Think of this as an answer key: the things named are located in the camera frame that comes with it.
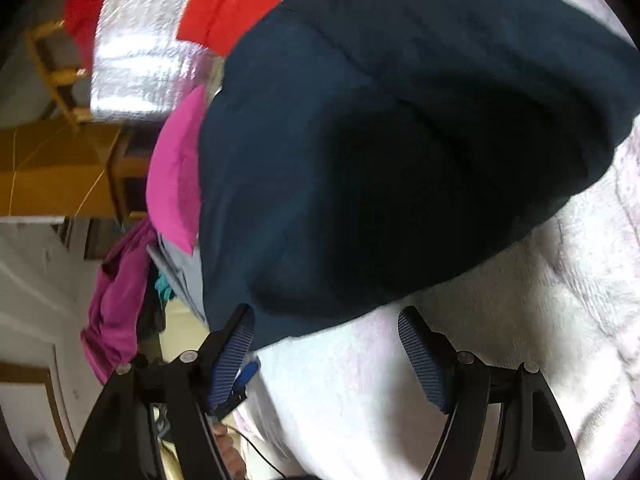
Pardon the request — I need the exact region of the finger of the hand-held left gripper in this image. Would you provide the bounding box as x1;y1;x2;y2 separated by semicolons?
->
212;359;261;423

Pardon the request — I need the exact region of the person's left hand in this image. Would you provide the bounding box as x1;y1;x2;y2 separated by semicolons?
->
212;422;249;480

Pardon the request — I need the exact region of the grey cloth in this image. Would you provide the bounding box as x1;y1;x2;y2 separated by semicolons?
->
147;240;211;326

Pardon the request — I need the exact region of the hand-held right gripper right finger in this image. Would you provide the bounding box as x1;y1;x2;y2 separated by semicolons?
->
397;305;587;480

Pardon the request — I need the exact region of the black cable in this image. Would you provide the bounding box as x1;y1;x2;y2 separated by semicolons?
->
235;429;287;480

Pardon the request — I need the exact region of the orange-red folded cloth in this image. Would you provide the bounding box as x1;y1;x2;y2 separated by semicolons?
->
177;0;306;56

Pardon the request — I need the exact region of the navy large garment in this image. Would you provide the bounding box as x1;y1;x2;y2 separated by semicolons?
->
197;0;640;351

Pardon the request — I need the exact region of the wooden chair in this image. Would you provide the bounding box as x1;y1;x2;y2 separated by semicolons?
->
25;20;93;131

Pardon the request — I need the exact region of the magenta folded cloth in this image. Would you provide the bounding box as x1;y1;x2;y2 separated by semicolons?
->
146;82;208;253

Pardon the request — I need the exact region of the crumpled purple-magenta cloth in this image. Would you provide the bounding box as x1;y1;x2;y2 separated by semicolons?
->
80;217;161;386

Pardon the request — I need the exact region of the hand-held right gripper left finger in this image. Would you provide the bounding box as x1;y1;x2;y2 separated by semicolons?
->
65;303;257;480

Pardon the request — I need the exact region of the white fluffy blanket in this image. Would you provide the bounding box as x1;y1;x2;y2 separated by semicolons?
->
220;0;640;480

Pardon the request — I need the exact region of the teal cloth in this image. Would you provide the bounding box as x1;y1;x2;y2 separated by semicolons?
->
154;272;176;301

